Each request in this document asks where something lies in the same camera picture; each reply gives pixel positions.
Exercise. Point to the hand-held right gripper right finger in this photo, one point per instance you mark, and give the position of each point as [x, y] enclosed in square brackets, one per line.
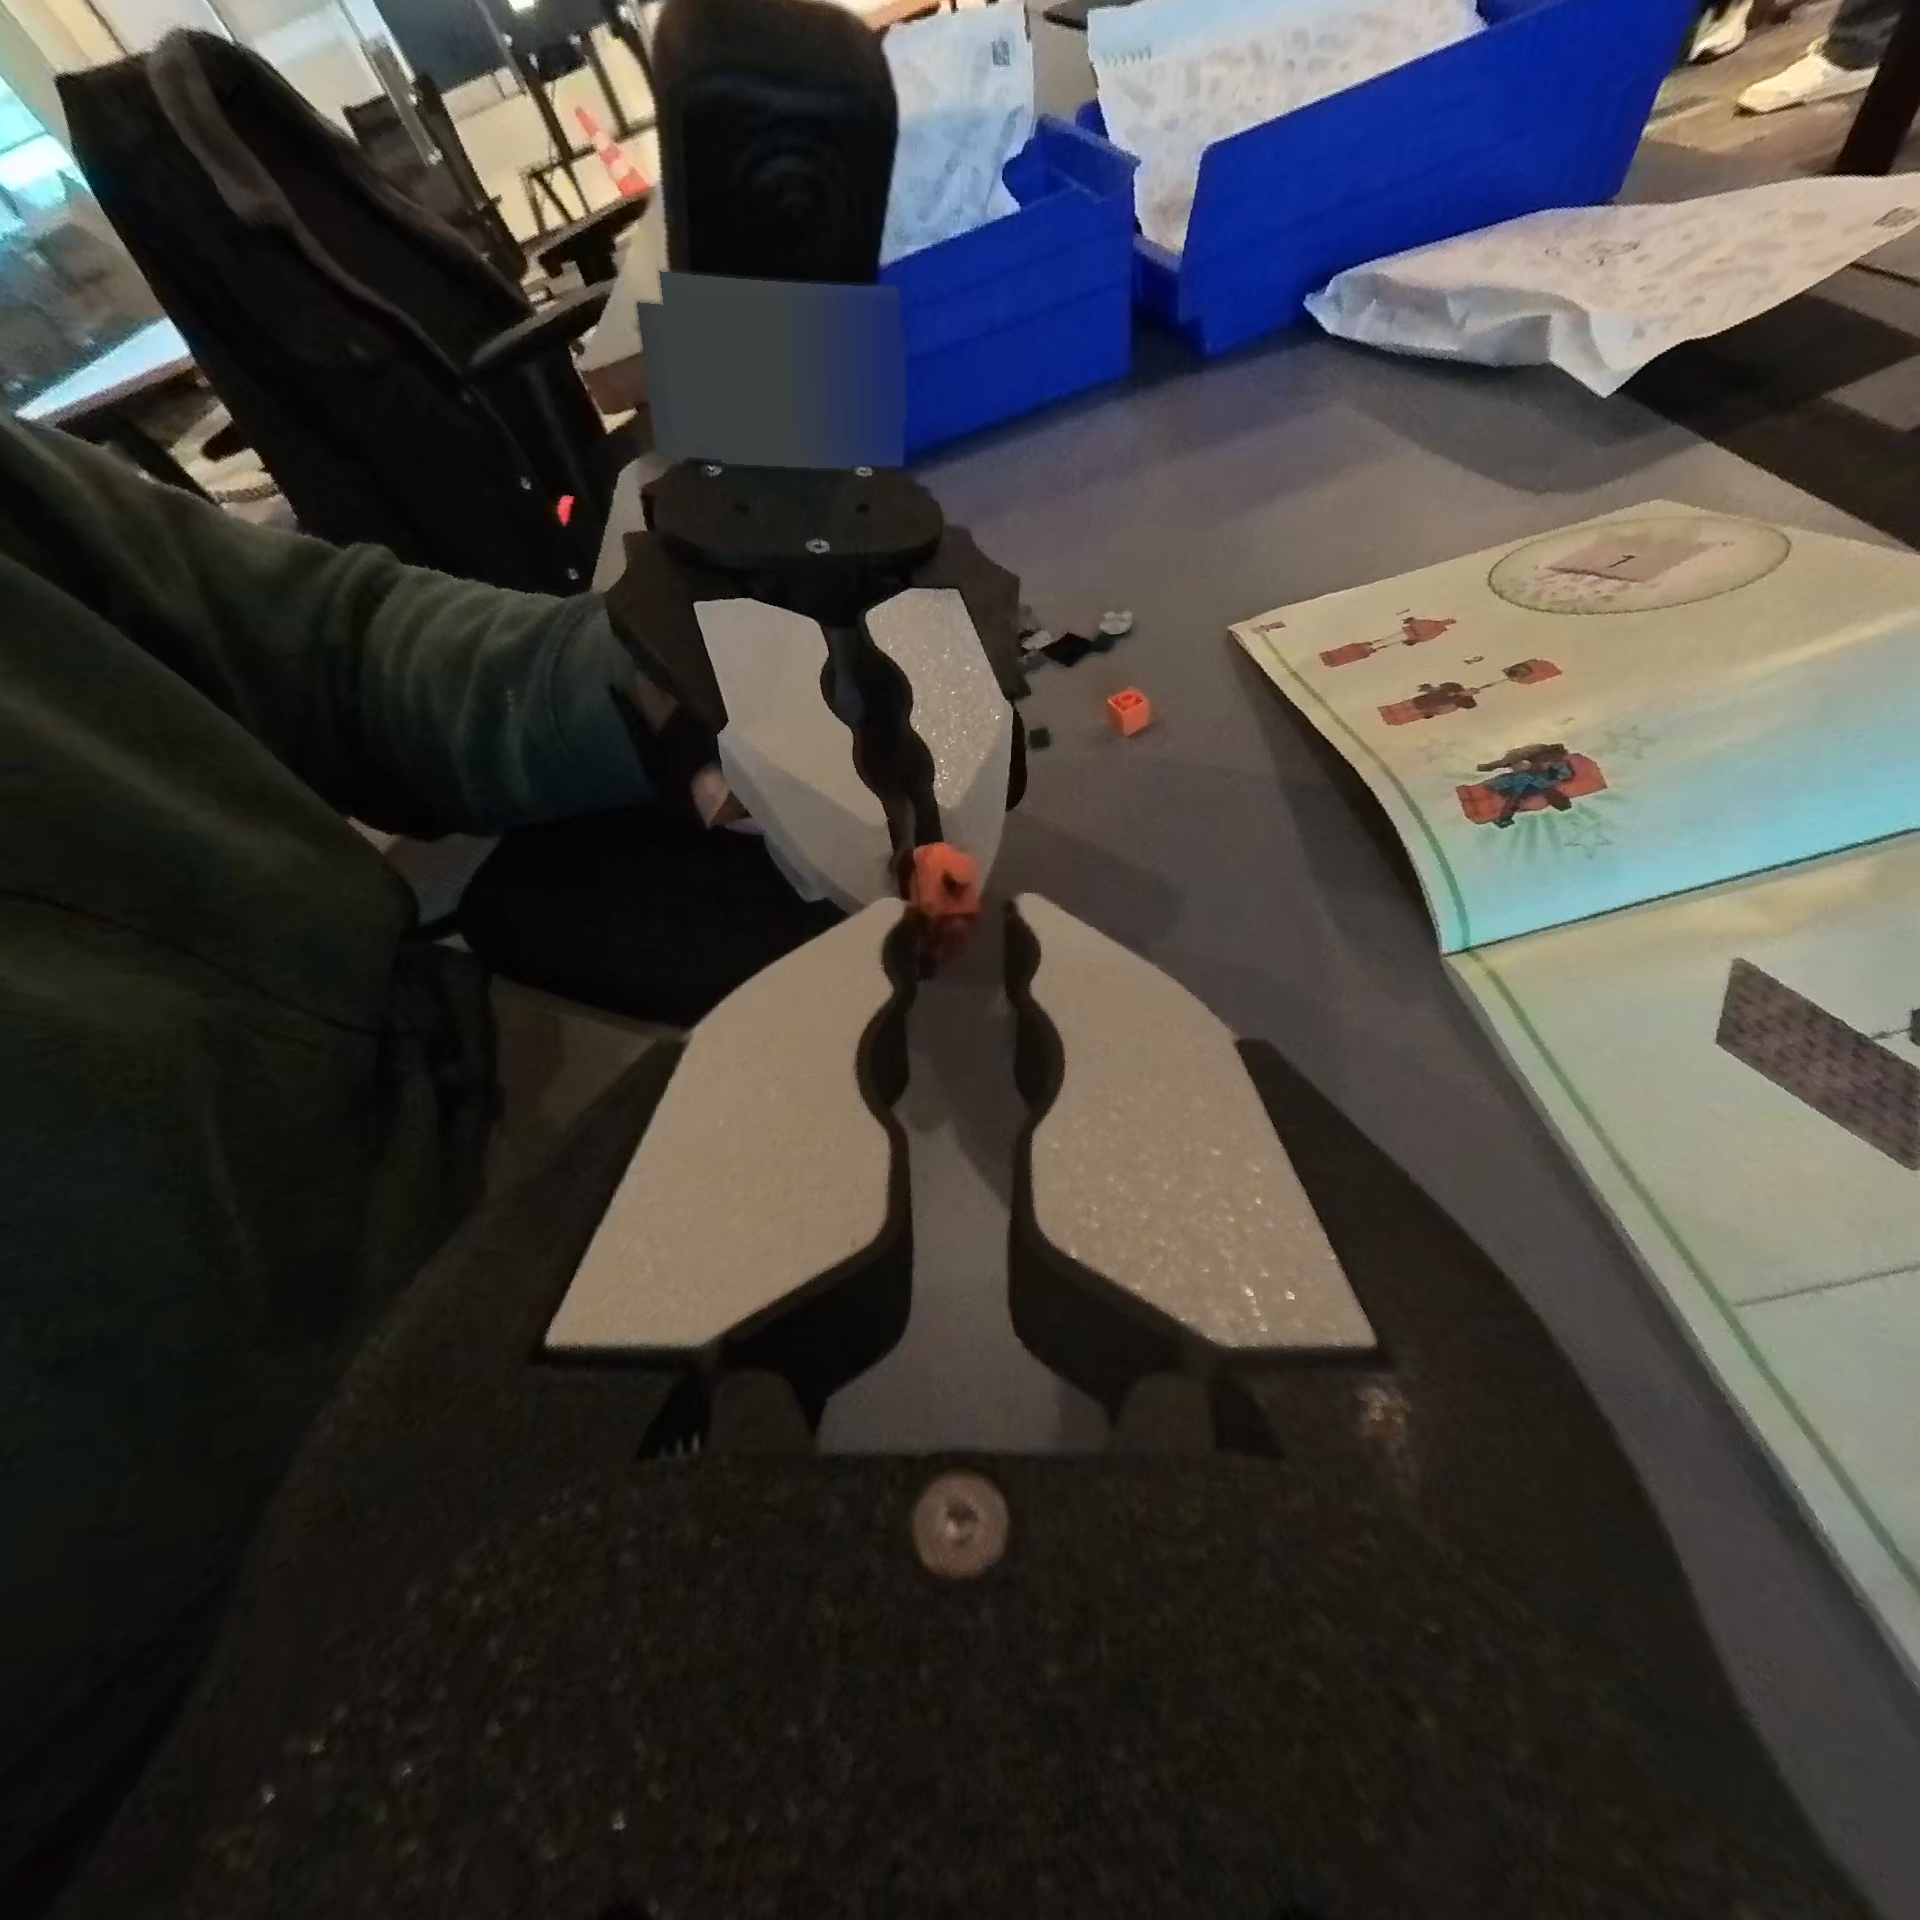
[1200, 1201]

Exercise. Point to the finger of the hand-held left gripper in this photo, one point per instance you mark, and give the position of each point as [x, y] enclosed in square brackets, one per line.
[956, 706]
[787, 750]

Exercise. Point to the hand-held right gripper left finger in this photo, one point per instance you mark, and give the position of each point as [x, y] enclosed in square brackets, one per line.
[736, 1201]

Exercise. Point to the pile of toy bricks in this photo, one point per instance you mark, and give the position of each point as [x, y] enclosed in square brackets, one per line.
[1076, 635]

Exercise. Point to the orange toy brick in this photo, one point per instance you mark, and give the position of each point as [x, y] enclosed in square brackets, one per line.
[941, 880]
[1130, 710]

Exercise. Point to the white instruction booklet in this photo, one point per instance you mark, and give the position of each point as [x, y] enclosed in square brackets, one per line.
[1651, 780]

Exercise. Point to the person's left forearm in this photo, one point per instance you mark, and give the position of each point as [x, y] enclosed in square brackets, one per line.
[362, 660]

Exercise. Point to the person's left hand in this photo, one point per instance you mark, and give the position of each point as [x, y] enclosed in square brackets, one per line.
[675, 736]

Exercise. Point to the white paper bag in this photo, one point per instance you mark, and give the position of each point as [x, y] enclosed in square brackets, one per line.
[1651, 270]

